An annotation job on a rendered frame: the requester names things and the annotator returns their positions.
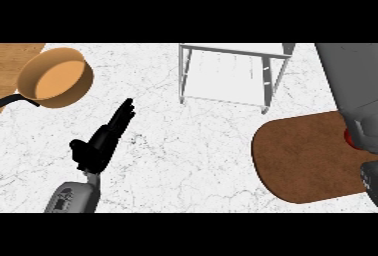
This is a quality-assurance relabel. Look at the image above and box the orange pot with black handle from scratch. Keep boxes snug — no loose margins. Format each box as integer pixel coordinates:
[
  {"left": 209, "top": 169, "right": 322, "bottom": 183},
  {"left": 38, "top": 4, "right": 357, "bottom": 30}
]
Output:
[{"left": 0, "top": 47, "right": 96, "bottom": 110}]

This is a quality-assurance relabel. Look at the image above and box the grey tiered wire basket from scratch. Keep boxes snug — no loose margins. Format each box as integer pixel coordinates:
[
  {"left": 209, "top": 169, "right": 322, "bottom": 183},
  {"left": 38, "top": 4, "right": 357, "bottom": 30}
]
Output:
[{"left": 177, "top": 43, "right": 297, "bottom": 116}]

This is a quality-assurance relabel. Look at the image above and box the light wooden board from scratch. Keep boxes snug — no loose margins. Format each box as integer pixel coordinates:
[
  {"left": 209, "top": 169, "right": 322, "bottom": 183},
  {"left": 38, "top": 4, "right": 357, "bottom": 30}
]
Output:
[{"left": 0, "top": 43, "right": 47, "bottom": 114}]

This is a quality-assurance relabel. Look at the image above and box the red bell pepper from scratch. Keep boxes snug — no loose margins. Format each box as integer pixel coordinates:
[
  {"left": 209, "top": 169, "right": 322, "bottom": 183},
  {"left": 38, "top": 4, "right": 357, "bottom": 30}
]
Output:
[{"left": 342, "top": 127, "right": 357, "bottom": 148}]

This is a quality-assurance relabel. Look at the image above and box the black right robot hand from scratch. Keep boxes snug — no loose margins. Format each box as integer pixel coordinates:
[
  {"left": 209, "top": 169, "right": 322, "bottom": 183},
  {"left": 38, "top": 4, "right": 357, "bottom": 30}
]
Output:
[{"left": 359, "top": 160, "right": 378, "bottom": 207}]

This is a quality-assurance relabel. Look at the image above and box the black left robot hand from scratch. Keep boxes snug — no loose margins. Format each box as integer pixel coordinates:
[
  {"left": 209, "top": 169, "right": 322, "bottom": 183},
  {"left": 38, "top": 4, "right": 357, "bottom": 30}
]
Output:
[{"left": 68, "top": 97, "right": 137, "bottom": 174}]

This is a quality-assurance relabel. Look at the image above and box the brown wooden cutting board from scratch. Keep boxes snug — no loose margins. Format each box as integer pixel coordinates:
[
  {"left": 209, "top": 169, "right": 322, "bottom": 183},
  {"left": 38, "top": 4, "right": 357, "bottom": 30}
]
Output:
[{"left": 249, "top": 110, "right": 378, "bottom": 205}]

